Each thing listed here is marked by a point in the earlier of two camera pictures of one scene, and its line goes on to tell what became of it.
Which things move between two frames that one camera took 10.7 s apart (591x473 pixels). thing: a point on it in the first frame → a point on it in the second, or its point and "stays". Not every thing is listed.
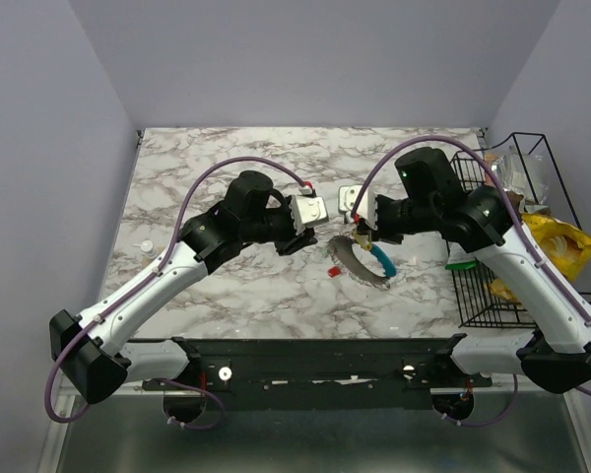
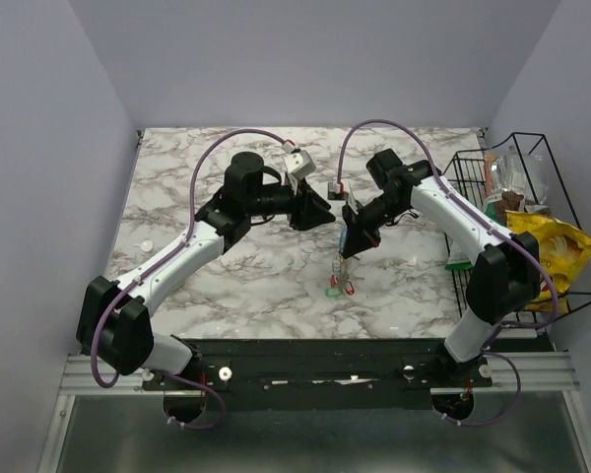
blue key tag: [388, 266] → [343, 233]
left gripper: [295, 241] → [307, 209]
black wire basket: [522, 164] stays
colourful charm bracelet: [362, 262] → [338, 267]
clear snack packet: [525, 173] stays
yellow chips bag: [568, 247] stays
